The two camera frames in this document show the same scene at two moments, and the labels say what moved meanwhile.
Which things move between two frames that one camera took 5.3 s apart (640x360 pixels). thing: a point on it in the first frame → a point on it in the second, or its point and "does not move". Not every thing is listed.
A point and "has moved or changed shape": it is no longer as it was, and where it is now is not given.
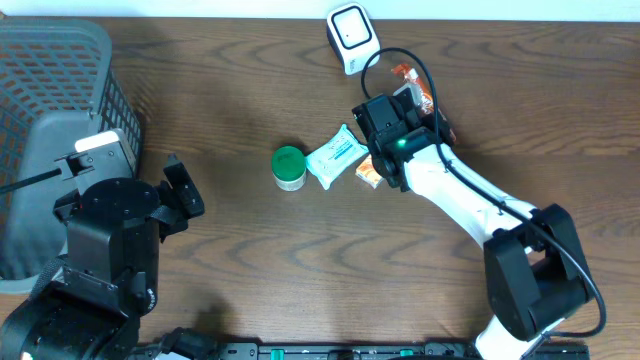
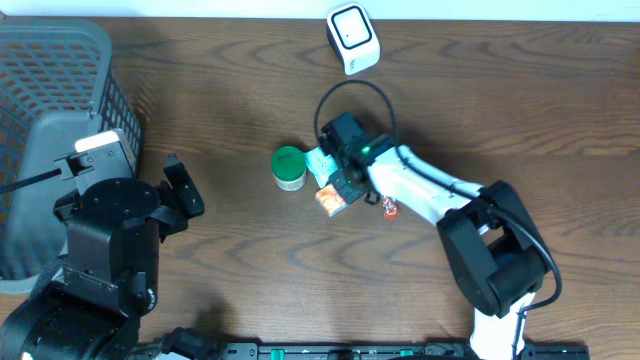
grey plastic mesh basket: x=57 y=84 does not move
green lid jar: x=289 y=168 does not move
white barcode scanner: x=352 y=36 does not move
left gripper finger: x=184 y=187 does not move
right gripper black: x=428 y=120 → x=346 y=191
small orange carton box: x=367 y=173 has moved or changed shape
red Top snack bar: x=426 y=99 → x=390 y=209
